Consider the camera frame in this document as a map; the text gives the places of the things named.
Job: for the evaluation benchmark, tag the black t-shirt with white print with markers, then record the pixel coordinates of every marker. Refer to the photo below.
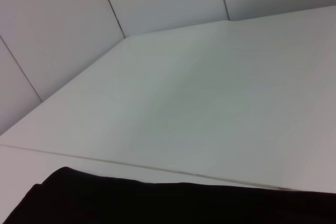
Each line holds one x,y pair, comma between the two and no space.
170,205

